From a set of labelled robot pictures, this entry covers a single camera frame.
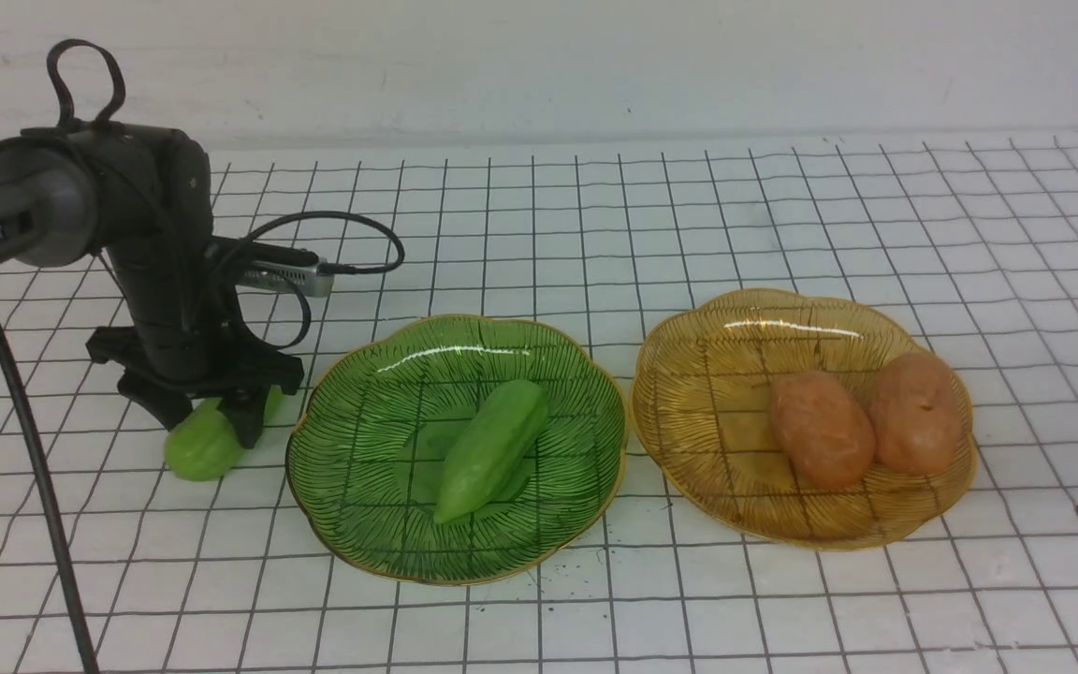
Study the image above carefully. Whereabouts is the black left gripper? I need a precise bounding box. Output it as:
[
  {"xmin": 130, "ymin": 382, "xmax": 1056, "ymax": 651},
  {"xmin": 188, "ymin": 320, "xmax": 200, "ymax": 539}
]
[{"xmin": 87, "ymin": 233, "xmax": 304, "ymax": 449}]

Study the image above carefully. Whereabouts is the green cucumber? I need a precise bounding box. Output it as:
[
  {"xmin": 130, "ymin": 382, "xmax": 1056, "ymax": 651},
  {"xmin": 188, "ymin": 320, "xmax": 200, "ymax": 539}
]
[
  {"xmin": 163, "ymin": 397, "xmax": 255, "ymax": 482},
  {"xmin": 433, "ymin": 380, "xmax": 548, "ymax": 525}
]

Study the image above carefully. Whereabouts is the orange potato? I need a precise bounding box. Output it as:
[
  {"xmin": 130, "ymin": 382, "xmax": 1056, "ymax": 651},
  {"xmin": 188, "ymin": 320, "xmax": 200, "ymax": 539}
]
[
  {"xmin": 867, "ymin": 350, "xmax": 963, "ymax": 476},
  {"xmin": 769, "ymin": 371, "xmax": 876, "ymax": 490}
]

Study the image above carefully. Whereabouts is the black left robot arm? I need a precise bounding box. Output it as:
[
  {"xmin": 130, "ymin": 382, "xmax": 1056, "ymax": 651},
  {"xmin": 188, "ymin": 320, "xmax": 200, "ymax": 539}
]
[{"xmin": 0, "ymin": 123, "xmax": 305, "ymax": 448}]

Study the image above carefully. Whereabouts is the green glass plate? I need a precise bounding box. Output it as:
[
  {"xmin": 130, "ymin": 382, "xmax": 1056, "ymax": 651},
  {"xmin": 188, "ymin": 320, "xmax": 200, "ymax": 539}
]
[{"xmin": 285, "ymin": 315, "xmax": 628, "ymax": 586}]

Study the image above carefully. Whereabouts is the amber glass plate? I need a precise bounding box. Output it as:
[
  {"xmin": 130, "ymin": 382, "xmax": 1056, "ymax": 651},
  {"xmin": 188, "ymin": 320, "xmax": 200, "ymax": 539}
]
[{"xmin": 632, "ymin": 287, "xmax": 977, "ymax": 550}]

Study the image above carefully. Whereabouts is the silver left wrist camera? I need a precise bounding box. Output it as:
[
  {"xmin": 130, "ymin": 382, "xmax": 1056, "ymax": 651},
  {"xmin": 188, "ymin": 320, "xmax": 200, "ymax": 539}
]
[{"xmin": 205, "ymin": 236, "xmax": 334, "ymax": 298}]

